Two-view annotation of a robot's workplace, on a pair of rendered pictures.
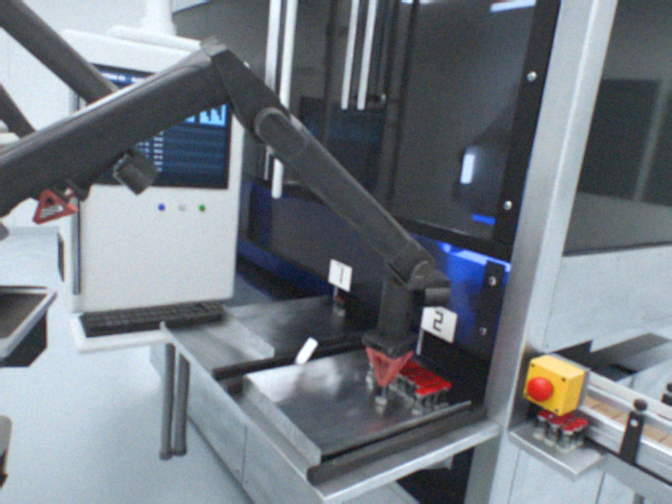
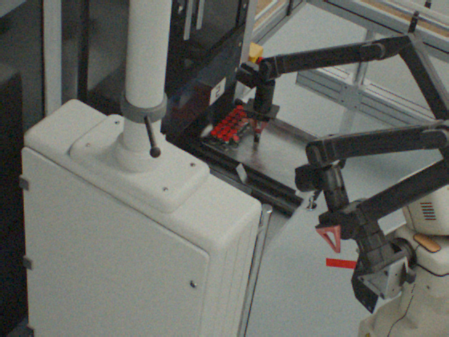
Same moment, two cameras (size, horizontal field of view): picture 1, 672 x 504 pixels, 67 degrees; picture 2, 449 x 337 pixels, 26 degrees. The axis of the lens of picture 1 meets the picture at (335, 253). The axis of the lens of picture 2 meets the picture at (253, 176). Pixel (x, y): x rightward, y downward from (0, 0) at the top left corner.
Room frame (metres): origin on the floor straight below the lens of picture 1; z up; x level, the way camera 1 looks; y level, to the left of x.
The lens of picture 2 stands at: (2.02, 1.90, 2.89)
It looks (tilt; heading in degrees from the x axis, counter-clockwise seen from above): 43 degrees down; 240
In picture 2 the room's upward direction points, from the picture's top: 10 degrees clockwise
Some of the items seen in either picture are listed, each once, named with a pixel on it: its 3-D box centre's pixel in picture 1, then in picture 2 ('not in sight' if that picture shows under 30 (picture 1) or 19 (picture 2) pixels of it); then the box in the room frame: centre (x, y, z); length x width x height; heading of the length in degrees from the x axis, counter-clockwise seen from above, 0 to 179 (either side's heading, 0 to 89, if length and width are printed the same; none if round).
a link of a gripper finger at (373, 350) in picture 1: (389, 361); (258, 120); (0.88, -0.12, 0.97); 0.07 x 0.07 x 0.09; 52
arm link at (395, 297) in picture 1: (400, 294); (264, 86); (0.89, -0.13, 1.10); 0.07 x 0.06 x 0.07; 118
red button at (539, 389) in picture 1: (540, 388); not in sight; (0.78, -0.37, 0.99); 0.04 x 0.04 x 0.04; 38
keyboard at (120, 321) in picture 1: (160, 316); not in sight; (1.34, 0.47, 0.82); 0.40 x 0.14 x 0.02; 125
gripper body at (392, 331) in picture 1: (393, 326); (262, 103); (0.88, -0.12, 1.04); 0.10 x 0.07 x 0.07; 142
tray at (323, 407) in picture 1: (356, 396); (268, 148); (0.87, -0.07, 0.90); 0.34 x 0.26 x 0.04; 127
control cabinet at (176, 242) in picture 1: (153, 174); (131, 282); (1.52, 0.57, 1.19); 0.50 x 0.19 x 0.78; 125
